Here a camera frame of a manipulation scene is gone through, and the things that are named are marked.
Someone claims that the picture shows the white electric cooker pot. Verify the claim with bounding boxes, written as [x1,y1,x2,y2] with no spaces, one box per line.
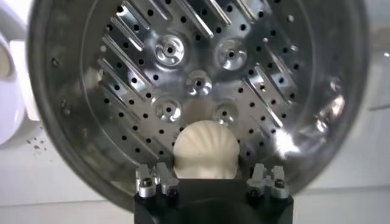
[8,40,41,122]

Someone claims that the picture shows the perforated steel steamer basket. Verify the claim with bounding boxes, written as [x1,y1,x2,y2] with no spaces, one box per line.
[26,0,371,212]

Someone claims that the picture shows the dark crumbs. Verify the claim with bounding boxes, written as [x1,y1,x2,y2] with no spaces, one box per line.
[26,136,48,153]

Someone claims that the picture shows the white steamed baozi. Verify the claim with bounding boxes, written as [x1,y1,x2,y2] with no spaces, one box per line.
[0,45,10,79]
[172,120,241,180]

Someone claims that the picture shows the white round plate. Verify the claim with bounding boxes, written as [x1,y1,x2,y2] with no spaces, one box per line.
[0,0,30,146]

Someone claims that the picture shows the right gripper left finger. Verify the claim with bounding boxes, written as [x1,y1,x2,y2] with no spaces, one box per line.
[135,162,180,199]

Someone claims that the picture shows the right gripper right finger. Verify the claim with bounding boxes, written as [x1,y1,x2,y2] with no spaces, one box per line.
[246,163,289,200]

